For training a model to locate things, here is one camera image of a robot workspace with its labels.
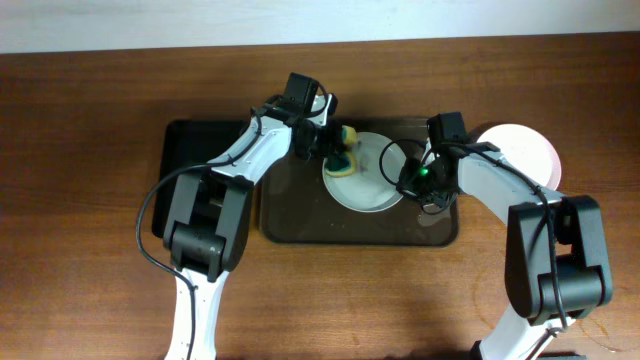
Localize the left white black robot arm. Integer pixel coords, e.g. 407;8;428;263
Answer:
163;73;342;359

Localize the large clear brown tray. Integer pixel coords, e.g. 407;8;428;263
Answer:
260;118;459;248

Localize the green and yellow sponge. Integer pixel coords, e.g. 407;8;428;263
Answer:
323;125;358;178

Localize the white plate with black smear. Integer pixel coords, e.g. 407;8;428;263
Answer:
322;132;403;213

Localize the small black tray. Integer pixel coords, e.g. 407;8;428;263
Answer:
151;120;247;238

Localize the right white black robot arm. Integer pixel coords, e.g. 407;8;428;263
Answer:
395;112;613;360

